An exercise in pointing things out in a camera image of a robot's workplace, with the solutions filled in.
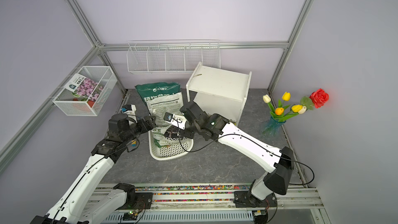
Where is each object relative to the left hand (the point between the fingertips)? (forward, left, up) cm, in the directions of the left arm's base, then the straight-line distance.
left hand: (150, 119), depth 76 cm
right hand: (-4, -16, +4) cm, 17 cm away
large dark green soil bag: (+15, -3, +6) cm, 16 cm away
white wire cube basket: (+6, +36, +10) cm, 38 cm away
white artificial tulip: (+5, -60, +5) cm, 60 cm away
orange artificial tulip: (-5, -61, +8) cm, 62 cm away
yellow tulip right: (-4, -70, +7) cm, 70 cm away
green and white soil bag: (-9, -9, -1) cm, 12 cm away
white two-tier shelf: (+6, -35, +11) cm, 37 cm away
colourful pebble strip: (-30, -18, -24) cm, 42 cm away
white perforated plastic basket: (-8, -5, -23) cm, 25 cm away
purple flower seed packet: (+13, +30, +12) cm, 35 cm away
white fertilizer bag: (+10, -3, -1) cm, 11 cm away
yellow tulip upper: (+5, -69, +7) cm, 69 cm away
